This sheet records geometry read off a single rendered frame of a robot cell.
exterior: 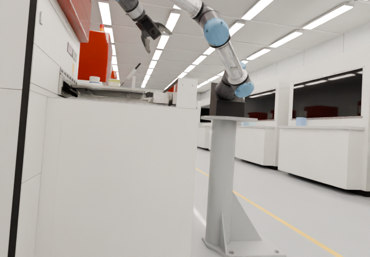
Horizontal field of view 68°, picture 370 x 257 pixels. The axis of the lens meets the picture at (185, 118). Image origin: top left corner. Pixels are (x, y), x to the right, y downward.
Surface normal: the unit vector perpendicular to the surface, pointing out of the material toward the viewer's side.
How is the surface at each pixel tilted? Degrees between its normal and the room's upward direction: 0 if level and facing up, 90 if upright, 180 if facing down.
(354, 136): 90
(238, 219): 90
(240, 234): 90
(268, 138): 90
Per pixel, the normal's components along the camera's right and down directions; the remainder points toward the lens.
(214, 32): 0.15, 0.60
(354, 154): 0.21, -0.03
